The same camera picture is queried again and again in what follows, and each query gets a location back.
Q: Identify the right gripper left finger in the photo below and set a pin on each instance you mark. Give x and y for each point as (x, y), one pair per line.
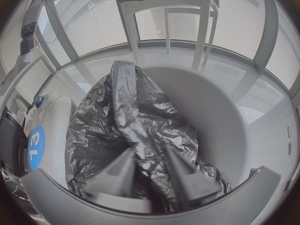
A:
(118, 174)

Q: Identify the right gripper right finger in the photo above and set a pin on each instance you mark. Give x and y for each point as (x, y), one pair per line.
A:
(187, 181)

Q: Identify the black plastic bag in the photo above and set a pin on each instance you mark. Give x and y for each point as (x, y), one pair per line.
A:
(98, 135)

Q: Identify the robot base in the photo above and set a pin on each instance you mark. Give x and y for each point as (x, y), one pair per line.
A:
(50, 116)

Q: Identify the white trash bin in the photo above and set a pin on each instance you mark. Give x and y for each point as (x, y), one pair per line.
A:
(218, 106)

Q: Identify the white chair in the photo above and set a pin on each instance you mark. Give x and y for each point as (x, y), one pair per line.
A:
(131, 20)

